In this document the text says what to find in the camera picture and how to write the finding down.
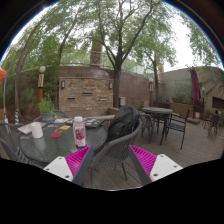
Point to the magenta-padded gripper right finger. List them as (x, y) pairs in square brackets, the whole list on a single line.
[(146, 160)]

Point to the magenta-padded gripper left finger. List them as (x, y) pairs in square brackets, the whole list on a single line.
[(78, 160)]

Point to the pink juice bottle white cap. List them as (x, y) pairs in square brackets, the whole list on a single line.
[(80, 133)]

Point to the yellow card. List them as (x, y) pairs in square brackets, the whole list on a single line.
[(65, 127)]

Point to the black laptop with stickers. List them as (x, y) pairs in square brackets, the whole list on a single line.
[(94, 123)]

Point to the black backpack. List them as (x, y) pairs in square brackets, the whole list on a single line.
[(122, 122)]

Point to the white cup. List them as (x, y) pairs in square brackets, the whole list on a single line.
[(37, 130)]

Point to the round dark patio table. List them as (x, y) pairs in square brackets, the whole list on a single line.
[(157, 111)]

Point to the green plant in blue pot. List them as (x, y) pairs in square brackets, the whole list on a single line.
[(46, 108)]

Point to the silver laptop with stickers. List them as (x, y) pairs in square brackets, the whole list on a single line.
[(24, 129)]

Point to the blue yellow striped bollard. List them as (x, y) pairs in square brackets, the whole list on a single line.
[(17, 116)]

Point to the tall tree dark trunk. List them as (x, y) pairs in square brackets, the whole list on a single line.
[(116, 86)]

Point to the closed maroon patio umbrella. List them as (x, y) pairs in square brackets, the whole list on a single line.
[(195, 88)]

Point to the leaning tree pale trunk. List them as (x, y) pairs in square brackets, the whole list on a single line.
[(18, 76)]

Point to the orange patio umbrella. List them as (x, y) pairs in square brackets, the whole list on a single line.
[(2, 73)]

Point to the wall lamp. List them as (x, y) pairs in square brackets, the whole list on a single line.
[(110, 85), (63, 84)]

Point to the wooden lamp post white globe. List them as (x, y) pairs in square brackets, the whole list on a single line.
[(41, 83)]

